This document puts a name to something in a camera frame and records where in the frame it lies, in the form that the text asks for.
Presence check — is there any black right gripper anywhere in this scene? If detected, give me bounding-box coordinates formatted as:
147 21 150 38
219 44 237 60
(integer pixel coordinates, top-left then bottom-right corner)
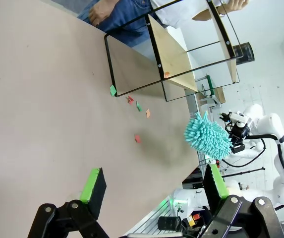
230 121 251 154

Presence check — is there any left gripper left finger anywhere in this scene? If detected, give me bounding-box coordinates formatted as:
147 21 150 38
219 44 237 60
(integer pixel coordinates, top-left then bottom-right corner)
27 167 113 238

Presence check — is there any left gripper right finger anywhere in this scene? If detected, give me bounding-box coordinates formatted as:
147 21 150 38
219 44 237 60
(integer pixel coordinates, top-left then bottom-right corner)
201 163 282 238

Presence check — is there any teal chenille duster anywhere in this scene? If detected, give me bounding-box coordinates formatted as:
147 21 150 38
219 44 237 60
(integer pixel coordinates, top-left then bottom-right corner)
183 111 233 161

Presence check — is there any black mesh bin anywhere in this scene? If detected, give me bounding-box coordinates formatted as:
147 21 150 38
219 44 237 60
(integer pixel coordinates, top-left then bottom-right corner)
232 42 255 66

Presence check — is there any person's left forearm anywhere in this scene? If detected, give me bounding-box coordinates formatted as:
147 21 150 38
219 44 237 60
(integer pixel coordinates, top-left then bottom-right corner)
190 8 224 22

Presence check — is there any person's left hand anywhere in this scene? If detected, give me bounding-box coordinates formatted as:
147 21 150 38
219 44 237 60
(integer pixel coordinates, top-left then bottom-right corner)
220 0 250 12

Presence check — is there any person's right hand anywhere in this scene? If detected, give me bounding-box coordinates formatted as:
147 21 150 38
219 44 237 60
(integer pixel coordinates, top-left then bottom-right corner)
89 0 121 27

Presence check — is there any black tripod pole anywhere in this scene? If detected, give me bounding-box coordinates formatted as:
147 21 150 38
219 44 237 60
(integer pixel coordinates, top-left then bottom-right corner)
222 167 267 179

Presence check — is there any yellow emergency stop button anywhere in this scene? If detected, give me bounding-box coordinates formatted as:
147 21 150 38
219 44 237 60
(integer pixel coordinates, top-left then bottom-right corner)
187 214 201 227

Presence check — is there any black power adapter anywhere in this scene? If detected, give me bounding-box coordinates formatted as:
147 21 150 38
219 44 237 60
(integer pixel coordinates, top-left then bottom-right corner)
157 216 182 232

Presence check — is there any green framed wooden stand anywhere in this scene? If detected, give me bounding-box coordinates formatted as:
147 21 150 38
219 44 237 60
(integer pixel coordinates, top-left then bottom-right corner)
195 74 227 108

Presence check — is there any person in white t-shirt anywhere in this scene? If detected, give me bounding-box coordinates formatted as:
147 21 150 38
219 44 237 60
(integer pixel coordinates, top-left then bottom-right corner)
77 0 229 48

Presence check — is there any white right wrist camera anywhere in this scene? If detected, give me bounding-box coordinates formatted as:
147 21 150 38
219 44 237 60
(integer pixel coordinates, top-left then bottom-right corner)
220 111 248 124

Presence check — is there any two-tier wooden black-frame shelf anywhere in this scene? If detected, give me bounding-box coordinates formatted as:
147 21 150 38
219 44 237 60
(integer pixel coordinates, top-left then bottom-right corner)
104 0 244 103

